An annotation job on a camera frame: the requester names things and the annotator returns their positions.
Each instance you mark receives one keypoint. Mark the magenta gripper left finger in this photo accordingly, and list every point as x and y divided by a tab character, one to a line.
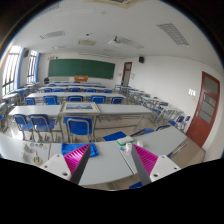
69	166

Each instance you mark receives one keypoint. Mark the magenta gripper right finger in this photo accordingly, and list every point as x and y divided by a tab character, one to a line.
151	167

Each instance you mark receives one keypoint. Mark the blue towel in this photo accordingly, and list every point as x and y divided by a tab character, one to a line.
71	148

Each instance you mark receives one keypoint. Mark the white small cup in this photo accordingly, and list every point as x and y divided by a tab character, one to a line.
140	143

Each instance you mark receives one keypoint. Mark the yellow tape roll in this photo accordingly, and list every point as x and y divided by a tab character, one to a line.
37	160

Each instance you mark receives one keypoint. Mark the blue chair front centre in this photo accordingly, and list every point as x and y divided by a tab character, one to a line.
78	126

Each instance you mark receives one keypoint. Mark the blue chair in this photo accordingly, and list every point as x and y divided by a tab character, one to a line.
23	123
42	123
78	126

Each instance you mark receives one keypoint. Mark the blue chair seat near desk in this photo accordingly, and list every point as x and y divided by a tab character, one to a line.
114	136

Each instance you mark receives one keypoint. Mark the blue chair front left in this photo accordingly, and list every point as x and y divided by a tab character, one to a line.
42	123

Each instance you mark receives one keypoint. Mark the framed picture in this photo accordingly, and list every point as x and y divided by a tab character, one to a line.
79	108

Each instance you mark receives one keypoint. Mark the blue chair far left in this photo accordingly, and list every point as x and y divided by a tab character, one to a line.
23	123

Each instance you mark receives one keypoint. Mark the red door near right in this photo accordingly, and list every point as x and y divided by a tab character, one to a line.
206	110

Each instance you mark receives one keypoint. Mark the red door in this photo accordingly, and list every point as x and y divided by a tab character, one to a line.
126	73
206	110

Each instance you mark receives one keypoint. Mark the wooden lectern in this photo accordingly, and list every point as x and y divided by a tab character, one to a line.
80	78

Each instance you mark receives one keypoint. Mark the green chalkboard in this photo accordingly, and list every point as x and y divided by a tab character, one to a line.
74	67

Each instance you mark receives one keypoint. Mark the red door far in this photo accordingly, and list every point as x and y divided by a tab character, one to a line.
126	73

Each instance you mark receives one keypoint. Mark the ceiling projector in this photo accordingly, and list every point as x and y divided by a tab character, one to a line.
115	41

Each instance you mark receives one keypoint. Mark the black wall speaker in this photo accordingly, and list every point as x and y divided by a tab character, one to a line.
141	59

